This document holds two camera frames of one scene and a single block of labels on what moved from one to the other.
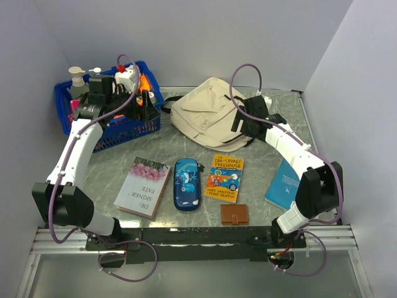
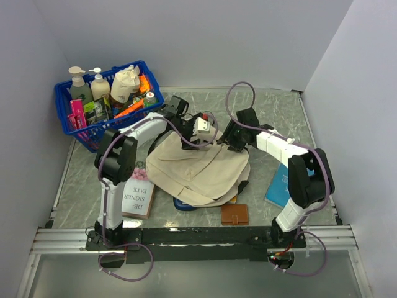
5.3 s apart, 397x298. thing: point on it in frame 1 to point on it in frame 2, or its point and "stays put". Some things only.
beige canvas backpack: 204,116 to 213,175
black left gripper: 146,112 to 188,138
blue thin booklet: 283,189 stays put
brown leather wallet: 234,214 stays put
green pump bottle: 78,87 stays put
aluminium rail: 337,239 stays put
